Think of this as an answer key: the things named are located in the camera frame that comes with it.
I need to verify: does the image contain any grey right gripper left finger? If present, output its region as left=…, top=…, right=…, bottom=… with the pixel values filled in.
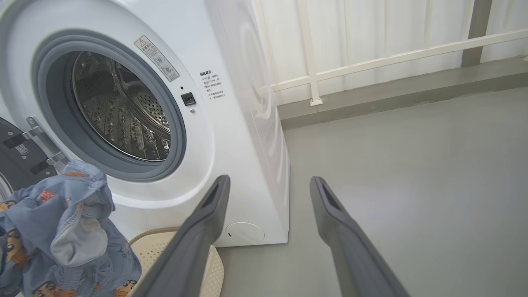
left=132, top=175, right=231, bottom=297

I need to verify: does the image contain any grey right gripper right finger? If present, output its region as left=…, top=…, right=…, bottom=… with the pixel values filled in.
left=310, top=176, right=410, bottom=297

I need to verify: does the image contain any blue cartoon print garment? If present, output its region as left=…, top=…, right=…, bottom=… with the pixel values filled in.
left=0, top=160, right=143, bottom=297

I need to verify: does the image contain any black round washing machine door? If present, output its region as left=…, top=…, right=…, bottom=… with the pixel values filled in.
left=0, top=115, right=71, bottom=203

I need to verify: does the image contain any cream perforated laundry basket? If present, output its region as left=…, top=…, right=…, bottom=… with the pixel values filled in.
left=127, top=227, right=225, bottom=297

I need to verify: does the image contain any white front-load washing machine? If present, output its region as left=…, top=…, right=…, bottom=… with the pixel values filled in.
left=0, top=0, right=290, bottom=248

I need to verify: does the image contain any silver metal door hinge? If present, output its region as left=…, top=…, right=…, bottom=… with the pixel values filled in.
left=22, top=116, right=71, bottom=174

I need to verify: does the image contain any grey rubber door gasket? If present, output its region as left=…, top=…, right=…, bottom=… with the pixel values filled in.
left=32, top=30, right=187, bottom=182

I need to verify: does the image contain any round white filter cover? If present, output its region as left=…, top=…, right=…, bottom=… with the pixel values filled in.
left=225, top=222, right=266, bottom=244

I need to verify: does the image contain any perforated steel washer drum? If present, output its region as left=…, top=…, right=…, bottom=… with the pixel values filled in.
left=71, top=50, right=172, bottom=162

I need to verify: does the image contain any grey warning sticker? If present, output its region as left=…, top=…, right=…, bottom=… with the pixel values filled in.
left=134, top=35, right=180, bottom=82

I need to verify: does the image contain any white metal railing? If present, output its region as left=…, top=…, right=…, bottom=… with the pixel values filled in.
left=252, top=0, right=528, bottom=107

